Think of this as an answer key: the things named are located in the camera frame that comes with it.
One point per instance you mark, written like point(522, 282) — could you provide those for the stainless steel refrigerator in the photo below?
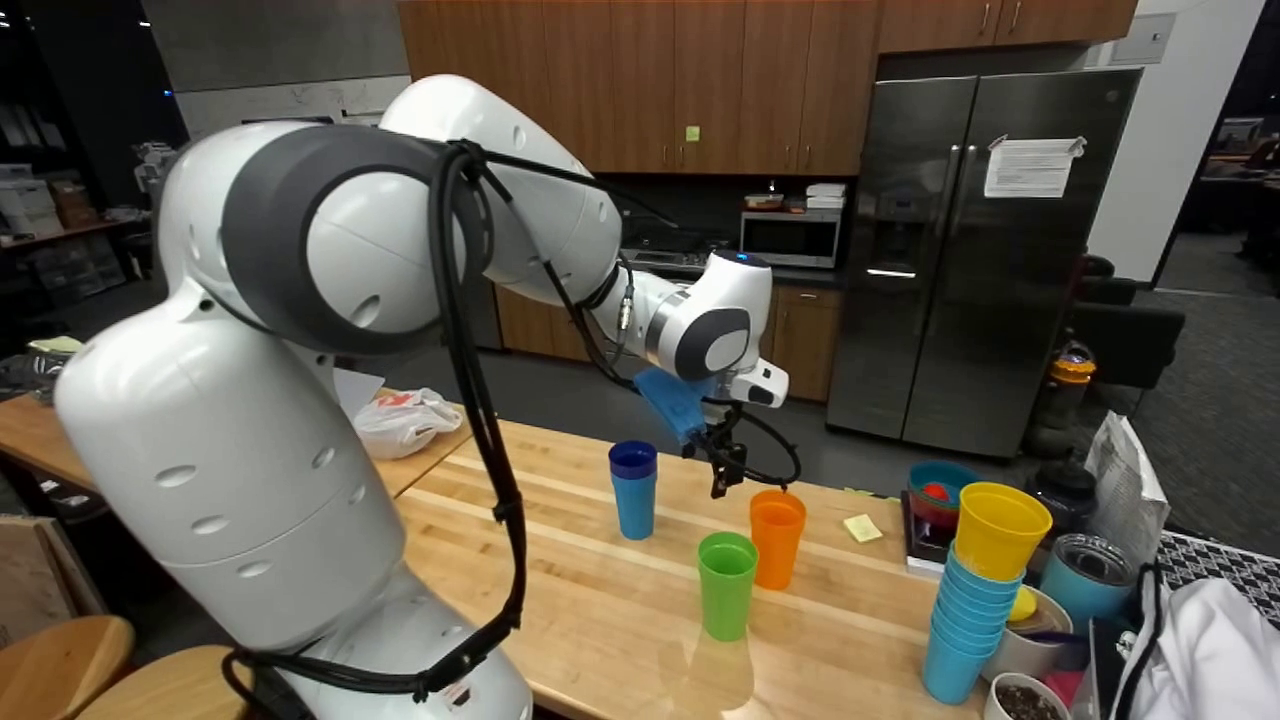
point(954, 300)

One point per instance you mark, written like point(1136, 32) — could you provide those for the silver microwave oven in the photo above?
point(792, 239)

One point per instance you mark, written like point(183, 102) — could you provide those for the stack of light blue cups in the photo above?
point(967, 628)

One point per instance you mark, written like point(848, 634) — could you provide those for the paper on refrigerator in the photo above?
point(1029, 171)

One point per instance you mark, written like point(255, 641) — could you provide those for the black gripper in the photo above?
point(716, 446)

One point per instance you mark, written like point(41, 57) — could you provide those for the light blue plastic cup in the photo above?
point(632, 505)

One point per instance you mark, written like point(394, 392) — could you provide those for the yellow plastic cup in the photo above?
point(998, 529)

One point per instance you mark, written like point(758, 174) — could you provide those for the orange plastic cup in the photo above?
point(778, 529)

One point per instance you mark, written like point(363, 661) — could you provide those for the green plastic cup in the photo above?
point(727, 584)

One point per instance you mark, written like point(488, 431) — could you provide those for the yellow sticky note pad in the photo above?
point(861, 529)

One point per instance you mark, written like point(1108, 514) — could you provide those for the teal bowl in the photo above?
point(942, 473)

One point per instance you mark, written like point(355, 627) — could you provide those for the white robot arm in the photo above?
point(219, 434)

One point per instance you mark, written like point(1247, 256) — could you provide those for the white plastic bag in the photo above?
point(404, 422)

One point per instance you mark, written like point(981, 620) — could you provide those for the dark blue plastic cup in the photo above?
point(632, 459)

